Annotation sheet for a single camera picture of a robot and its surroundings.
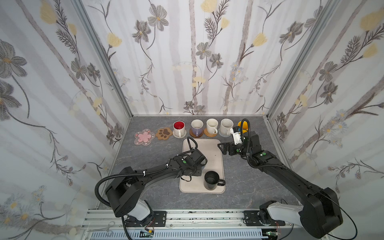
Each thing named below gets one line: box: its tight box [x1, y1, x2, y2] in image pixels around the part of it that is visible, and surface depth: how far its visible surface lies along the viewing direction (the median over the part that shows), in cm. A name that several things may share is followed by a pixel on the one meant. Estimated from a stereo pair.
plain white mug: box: [206, 118, 219, 135], surface depth 106 cm
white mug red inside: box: [172, 120, 186, 138], surface depth 106 cm
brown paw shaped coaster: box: [155, 127, 172, 141], surface depth 110 cm
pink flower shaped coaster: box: [134, 129, 156, 146], surface depth 109 cm
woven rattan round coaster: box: [203, 128, 218, 138], surface depth 110 cm
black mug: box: [204, 170, 226, 190], surface depth 82 cm
